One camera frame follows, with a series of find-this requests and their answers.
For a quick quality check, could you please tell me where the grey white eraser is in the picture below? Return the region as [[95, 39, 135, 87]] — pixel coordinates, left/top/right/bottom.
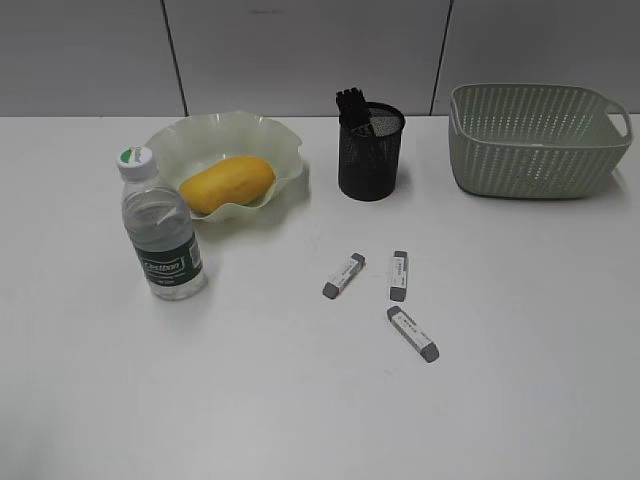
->
[[389, 250, 409, 302], [387, 306, 440, 363], [322, 253, 366, 300]]

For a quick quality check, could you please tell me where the black mesh pen holder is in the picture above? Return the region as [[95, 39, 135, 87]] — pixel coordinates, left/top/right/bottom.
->
[[338, 102, 406, 202]]

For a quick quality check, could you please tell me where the clear water bottle green label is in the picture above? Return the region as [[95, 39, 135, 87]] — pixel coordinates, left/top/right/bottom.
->
[[117, 146, 207, 301]]

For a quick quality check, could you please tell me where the black marker pen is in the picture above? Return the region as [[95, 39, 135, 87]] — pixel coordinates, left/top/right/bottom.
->
[[343, 88, 368, 130], [335, 89, 351, 126], [353, 89, 375, 137]]

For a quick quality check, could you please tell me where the yellow mango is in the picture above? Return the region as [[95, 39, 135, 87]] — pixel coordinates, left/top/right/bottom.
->
[[179, 156, 276, 214]]

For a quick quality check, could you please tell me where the pale green plastic basket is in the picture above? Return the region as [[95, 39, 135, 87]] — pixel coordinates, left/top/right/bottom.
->
[[449, 83, 633, 200]]

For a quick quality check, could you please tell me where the pale green wavy glass plate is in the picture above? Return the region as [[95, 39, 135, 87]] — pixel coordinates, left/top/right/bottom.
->
[[146, 111, 303, 223]]

